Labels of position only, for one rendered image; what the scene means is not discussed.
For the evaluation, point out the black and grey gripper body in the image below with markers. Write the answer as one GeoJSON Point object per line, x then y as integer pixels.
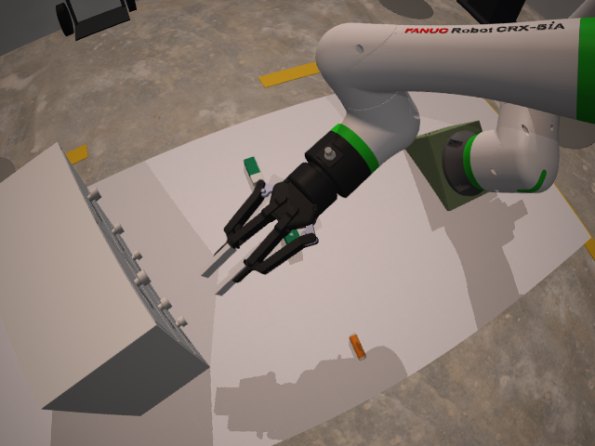
{"type": "Point", "coordinates": [309, 191]}

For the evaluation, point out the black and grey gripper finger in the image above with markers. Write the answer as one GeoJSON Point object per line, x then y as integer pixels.
{"type": "Point", "coordinates": [242, 232]}
{"type": "Point", "coordinates": [307, 238]}

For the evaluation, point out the orange aa battery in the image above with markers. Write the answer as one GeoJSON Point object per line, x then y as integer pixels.
{"type": "Point", "coordinates": [357, 347]}

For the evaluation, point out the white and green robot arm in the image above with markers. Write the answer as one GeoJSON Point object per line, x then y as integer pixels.
{"type": "Point", "coordinates": [545, 67]}

